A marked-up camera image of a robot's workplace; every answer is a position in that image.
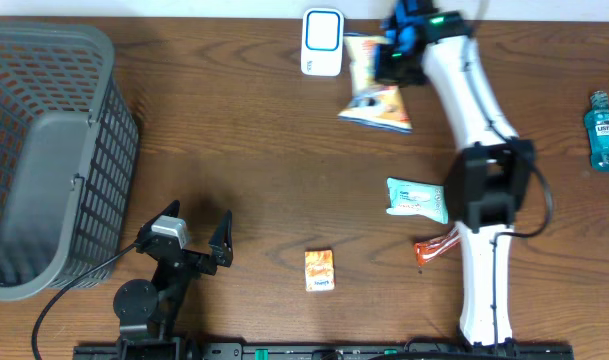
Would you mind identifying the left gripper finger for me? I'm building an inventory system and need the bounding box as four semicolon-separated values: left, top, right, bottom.
138;200;180;235
209;210;233;267

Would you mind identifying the yellow snack bag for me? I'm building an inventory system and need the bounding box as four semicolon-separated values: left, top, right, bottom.
338;33;412;134

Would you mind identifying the small orange tissue pack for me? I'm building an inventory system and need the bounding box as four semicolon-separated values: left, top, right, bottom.
305;249;335;292

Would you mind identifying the light green wet wipes pack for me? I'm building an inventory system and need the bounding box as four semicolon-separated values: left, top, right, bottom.
386;177;449;224

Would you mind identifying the orange snack bar wrapper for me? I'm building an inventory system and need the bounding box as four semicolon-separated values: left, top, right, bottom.
413;227;460;267

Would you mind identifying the teal mouthwash bottle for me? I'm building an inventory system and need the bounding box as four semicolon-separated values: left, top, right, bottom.
584;91;609;172

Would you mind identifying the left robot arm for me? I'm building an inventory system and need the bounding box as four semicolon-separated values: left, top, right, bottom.
113;200;233;359

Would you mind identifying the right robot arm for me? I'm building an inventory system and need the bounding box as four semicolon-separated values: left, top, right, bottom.
375;0;534;348

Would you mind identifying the white barcode scanner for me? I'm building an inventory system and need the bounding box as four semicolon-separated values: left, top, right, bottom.
300;8;344;77

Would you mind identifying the grey plastic shopping basket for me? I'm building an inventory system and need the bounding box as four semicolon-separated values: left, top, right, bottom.
0;22;139;302

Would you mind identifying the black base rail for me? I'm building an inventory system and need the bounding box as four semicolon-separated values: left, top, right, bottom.
72;342;575;360

